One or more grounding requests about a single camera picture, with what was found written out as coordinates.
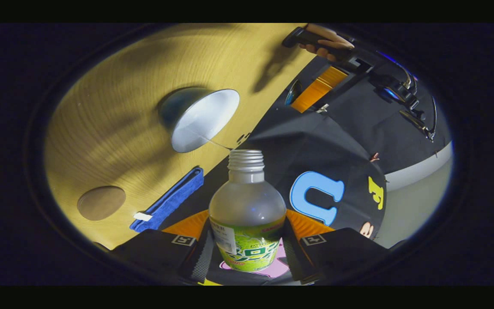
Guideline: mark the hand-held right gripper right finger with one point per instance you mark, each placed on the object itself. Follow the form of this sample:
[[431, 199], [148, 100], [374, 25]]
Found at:
[[341, 253]]

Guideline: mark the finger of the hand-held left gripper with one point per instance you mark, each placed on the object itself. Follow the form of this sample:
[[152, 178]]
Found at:
[[317, 88]]

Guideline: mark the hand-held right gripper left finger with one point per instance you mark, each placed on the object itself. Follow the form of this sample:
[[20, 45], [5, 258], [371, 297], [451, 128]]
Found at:
[[157, 253]]

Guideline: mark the round brown coaster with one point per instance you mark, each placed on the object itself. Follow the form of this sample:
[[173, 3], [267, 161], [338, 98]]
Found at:
[[101, 203]]

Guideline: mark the silver green-label water bottle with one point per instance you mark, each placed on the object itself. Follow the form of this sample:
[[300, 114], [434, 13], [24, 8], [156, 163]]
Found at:
[[247, 206]]

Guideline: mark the white teal teacup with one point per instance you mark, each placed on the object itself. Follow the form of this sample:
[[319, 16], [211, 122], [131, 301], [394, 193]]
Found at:
[[200, 120]]

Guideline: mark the white cloth clip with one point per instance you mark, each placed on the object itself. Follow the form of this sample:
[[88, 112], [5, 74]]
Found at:
[[322, 108]]

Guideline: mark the black backdrop cloth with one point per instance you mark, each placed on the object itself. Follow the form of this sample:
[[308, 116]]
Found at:
[[341, 128]]

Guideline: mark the blue towel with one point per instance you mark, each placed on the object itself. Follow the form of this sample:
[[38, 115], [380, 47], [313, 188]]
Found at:
[[170, 201]]

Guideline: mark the orange cloth clip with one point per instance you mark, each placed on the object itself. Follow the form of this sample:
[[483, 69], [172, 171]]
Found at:
[[374, 157]]

